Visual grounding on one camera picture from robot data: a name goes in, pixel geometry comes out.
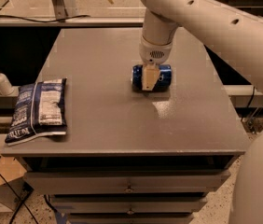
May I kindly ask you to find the metal frame leg left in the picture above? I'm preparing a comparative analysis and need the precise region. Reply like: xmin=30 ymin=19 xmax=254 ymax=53
xmin=51 ymin=0 xmax=78 ymax=21

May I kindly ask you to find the black floor cable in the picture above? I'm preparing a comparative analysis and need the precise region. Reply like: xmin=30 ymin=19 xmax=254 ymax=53
xmin=0 ymin=145 xmax=40 ymax=224

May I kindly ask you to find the black cable on ledge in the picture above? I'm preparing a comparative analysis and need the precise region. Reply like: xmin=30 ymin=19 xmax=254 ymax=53
xmin=0 ymin=0 xmax=90 ymax=24

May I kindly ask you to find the blue pepsi can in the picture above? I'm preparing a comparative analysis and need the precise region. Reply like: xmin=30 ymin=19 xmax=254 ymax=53
xmin=131 ymin=64 xmax=172 ymax=92

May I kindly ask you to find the white pump soap bottle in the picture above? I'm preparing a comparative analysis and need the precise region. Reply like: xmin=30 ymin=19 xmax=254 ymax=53
xmin=0 ymin=73 xmax=14 ymax=96

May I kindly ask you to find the grey drawer cabinet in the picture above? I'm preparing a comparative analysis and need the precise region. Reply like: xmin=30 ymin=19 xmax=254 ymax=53
xmin=4 ymin=28 xmax=249 ymax=224

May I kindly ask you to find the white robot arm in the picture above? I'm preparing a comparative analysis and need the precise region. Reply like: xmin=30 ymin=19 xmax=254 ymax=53
xmin=140 ymin=0 xmax=263 ymax=224

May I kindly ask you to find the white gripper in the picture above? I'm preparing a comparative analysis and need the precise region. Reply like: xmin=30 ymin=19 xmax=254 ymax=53
xmin=139 ymin=35 xmax=173 ymax=91

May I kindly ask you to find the blue white chip bag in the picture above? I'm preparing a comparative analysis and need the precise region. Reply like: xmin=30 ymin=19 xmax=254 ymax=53
xmin=5 ymin=78 xmax=67 ymax=146

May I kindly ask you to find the cardboard box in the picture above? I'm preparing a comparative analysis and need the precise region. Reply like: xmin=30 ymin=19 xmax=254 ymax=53
xmin=0 ymin=157 xmax=26 ymax=213

